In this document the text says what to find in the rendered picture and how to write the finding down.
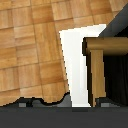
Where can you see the brown wooden upright post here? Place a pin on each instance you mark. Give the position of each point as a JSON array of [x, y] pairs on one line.
[[97, 76]]

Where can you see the white flat panel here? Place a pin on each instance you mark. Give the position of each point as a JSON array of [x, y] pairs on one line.
[[75, 66]]

